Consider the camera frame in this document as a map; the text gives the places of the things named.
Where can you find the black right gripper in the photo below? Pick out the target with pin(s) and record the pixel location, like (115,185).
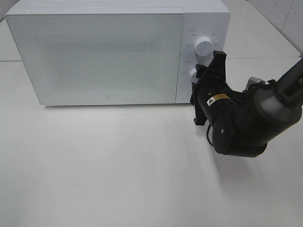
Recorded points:
(212,97)

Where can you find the white microwave knob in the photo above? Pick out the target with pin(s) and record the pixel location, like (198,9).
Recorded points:
(203,45)
(192,76)

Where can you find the white round door button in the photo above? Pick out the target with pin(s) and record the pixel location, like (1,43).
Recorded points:
(189,94)

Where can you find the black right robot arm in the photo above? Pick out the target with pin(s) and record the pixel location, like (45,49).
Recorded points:
(242,123)

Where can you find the white microwave oven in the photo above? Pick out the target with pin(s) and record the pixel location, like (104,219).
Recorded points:
(200,17)

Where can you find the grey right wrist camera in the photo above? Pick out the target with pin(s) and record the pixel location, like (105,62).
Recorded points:
(254,80)

